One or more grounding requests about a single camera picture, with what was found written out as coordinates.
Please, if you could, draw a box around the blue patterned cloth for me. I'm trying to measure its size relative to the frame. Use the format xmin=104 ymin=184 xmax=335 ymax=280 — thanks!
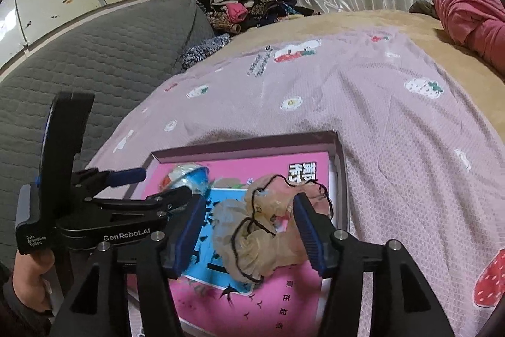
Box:
xmin=181 ymin=35 xmax=233 ymax=71

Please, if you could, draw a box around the person's left forearm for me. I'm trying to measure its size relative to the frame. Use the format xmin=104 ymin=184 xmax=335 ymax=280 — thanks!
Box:
xmin=0 ymin=262 xmax=54 ymax=337

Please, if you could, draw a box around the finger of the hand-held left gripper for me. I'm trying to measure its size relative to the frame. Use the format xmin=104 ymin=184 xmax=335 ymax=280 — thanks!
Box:
xmin=73 ymin=167 xmax=147 ymax=198
xmin=87 ymin=185 xmax=194 ymax=222

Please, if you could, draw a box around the shallow dark grey box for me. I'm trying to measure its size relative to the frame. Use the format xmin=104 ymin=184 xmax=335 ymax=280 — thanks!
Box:
xmin=136 ymin=129 xmax=350 ymax=337

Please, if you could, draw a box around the pink strawberry printed blanket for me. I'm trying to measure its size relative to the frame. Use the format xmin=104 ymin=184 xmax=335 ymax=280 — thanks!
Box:
xmin=85 ymin=27 xmax=505 ymax=337

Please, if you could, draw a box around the pink duvet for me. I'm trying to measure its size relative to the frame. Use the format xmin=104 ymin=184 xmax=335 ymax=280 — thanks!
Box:
xmin=432 ymin=0 xmax=505 ymax=75

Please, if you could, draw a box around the dark brown cloth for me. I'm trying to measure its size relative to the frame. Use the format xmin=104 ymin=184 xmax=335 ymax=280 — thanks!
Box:
xmin=408 ymin=0 xmax=440 ymax=20

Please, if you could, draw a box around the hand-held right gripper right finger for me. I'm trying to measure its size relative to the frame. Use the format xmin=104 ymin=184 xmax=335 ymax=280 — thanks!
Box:
xmin=292 ymin=193 xmax=456 ymax=337

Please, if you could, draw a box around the red egg toy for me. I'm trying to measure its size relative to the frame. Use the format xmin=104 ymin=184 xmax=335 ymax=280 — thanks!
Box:
xmin=158 ymin=162 xmax=214 ymax=199

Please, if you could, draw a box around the grey quilted headboard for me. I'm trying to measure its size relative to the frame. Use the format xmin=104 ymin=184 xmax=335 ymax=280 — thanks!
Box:
xmin=0 ymin=0 xmax=216 ymax=262

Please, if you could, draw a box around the pile of clothes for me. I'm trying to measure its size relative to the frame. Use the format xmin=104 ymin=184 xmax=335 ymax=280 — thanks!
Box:
xmin=187 ymin=0 xmax=322 ymax=35

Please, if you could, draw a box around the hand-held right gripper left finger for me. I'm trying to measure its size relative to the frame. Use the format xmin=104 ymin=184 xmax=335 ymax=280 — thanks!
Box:
xmin=49 ymin=193 xmax=208 ymax=337

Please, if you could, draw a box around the beige fabric scrunchie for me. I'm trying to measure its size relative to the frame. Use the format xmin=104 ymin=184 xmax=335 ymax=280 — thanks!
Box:
xmin=213 ymin=173 xmax=336 ymax=284

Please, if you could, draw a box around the pink book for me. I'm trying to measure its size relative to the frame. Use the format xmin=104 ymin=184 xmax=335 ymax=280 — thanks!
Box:
xmin=158 ymin=151 xmax=333 ymax=337

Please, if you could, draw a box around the person's left hand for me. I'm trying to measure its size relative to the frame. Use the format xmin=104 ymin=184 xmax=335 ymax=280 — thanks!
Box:
xmin=13 ymin=249 xmax=56 ymax=308

